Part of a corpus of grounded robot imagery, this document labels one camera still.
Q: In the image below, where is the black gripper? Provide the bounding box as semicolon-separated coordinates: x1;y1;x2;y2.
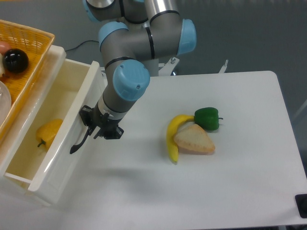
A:
79;105;124;139

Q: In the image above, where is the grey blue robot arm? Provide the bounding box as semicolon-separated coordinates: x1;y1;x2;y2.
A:
80;0;197;139

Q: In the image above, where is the white drawer cabinet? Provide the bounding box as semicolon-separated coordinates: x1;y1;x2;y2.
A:
0;46;73;206

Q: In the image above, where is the yellow toy bell pepper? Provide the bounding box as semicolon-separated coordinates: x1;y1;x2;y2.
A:
35;118;63;151

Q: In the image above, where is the yellow toy banana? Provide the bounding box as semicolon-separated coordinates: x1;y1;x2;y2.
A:
166;115;194;164

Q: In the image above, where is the toy bread slice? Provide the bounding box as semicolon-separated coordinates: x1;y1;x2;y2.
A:
174;124;215;155

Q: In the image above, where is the clear plastic container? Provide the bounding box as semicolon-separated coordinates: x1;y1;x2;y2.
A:
0;81;12;125

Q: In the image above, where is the orange woven basket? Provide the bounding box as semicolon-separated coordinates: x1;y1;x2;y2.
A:
0;20;55;138

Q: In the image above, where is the green toy bell pepper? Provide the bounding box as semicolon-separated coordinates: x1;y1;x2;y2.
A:
194;107;223;131

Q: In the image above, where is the black toy ball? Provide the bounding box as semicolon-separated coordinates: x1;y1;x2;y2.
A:
3;48;29;73

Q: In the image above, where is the pink toy fruit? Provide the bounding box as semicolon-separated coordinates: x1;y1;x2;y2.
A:
0;41;12;55

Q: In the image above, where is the black corner object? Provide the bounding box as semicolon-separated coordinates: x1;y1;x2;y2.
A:
295;194;307;219

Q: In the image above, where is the black cable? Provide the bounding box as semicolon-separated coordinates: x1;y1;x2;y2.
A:
65;40;99;52

